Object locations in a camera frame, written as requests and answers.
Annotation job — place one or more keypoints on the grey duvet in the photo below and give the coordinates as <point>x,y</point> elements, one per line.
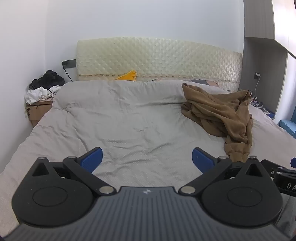
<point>127,115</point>

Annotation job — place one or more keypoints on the black clothes pile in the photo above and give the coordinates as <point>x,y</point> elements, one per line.
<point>48,78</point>

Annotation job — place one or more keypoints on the black wall socket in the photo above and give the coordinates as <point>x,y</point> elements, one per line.
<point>69,63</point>

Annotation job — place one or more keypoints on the grey wardrobe cabinet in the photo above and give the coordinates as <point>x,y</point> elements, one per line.
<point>261,69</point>

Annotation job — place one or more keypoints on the patterned pillow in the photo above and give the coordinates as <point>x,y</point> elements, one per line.
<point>208,82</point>

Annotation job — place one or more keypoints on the white wall charger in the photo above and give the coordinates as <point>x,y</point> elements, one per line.
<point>257,75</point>

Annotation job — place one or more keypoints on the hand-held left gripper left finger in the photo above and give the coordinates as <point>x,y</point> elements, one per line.
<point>92,160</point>

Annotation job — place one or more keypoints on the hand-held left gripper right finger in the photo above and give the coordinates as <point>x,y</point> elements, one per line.
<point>202,160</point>

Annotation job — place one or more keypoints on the white crumpled cloth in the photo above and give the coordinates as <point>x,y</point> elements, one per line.
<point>37,93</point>

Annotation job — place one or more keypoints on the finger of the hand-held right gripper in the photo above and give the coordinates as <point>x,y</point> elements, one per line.
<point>274,166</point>
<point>293,162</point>

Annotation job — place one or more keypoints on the cream quilted headboard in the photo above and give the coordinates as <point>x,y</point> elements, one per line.
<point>161,58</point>

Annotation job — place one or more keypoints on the person's grey clothing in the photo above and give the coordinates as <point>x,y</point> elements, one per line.
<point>288,208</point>

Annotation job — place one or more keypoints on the blue tray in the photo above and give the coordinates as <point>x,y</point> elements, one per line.
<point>270,114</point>

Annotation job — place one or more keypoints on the cardboard box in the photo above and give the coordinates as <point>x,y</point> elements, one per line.
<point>37,113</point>

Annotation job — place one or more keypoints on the brown hoodie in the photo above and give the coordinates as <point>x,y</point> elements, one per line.
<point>215,109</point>

